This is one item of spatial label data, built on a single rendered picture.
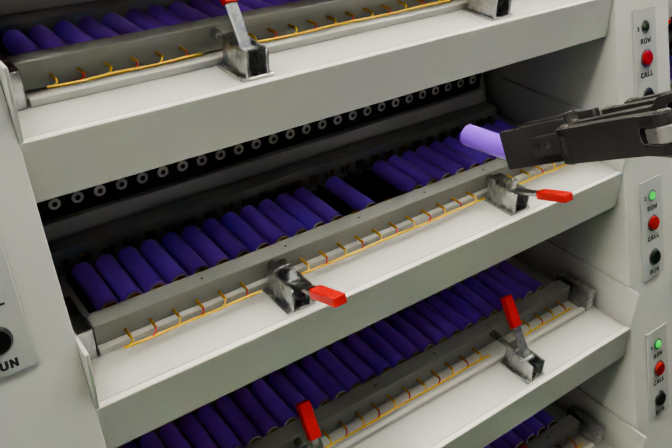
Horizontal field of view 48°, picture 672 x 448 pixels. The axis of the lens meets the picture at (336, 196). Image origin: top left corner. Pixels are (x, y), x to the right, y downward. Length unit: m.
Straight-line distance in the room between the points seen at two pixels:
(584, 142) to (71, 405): 0.38
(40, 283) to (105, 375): 0.10
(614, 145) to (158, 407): 0.37
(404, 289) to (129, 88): 0.30
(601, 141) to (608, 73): 0.39
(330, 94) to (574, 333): 0.46
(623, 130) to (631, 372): 0.57
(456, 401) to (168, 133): 0.44
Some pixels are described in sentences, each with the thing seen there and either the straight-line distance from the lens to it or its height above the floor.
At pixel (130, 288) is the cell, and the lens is 0.65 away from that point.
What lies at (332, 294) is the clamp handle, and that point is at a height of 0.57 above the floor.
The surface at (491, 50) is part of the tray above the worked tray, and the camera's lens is 0.74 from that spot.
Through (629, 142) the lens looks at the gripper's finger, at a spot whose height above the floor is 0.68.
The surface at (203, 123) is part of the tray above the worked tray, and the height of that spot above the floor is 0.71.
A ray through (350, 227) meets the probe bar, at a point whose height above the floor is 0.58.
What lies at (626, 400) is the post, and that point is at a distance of 1.04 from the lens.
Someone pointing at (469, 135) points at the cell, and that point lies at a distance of 0.63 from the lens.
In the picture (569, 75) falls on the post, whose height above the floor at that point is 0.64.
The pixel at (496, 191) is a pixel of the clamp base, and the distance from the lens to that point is 0.79.
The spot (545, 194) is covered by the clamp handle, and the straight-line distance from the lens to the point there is 0.75.
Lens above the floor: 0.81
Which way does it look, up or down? 17 degrees down
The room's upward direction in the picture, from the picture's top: 9 degrees counter-clockwise
